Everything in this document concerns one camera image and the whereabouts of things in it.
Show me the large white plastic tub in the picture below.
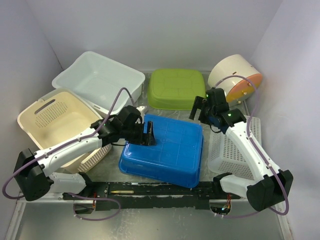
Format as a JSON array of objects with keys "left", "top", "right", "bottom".
[{"left": 52, "top": 51, "right": 146, "bottom": 117}]

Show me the cream cylinder with orange lid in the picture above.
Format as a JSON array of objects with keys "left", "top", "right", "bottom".
[{"left": 207, "top": 54, "right": 263, "bottom": 107}]

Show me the white perforated plastic basket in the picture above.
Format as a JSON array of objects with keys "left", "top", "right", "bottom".
[{"left": 207, "top": 116, "right": 264, "bottom": 181}]

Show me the cream perforated laundry basket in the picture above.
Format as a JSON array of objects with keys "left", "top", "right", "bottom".
[{"left": 16, "top": 87, "right": 113, "bottom": 175}]

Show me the yellow pencil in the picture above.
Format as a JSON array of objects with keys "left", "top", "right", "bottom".
[{"left": 110, "top": 190, "right": 135, "bottom": 195}]

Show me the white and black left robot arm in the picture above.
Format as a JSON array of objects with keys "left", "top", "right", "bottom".
[{"left": 13, "top": 105, "right": 156, "bottom": 202}]

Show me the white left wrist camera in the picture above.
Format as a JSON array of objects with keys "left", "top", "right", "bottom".
[{"left": 136, "top": 105, "right": 149, "bottom": 116}]

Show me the blue plastic tub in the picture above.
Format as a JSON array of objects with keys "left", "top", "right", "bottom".
[{"left": 118, "top": 114, "right": 204, "bottom": 188}]

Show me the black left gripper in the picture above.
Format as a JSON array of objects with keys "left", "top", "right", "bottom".
[{"left": 121, "top": 119, "right": 157, "bottom": 146}]

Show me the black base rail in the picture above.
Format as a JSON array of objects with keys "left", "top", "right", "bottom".
[{"left": 79, "top": 181, "right": 228, "bottom": 211}]

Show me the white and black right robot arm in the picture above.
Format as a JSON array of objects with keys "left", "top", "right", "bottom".
[{"left": 189, "top": 88, "right": 294, "bottom": 216}]

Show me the green plastic tray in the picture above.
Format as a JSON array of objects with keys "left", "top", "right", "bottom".
[{"left": 147, "top": 68, "right": 206, "bottom": 111}]

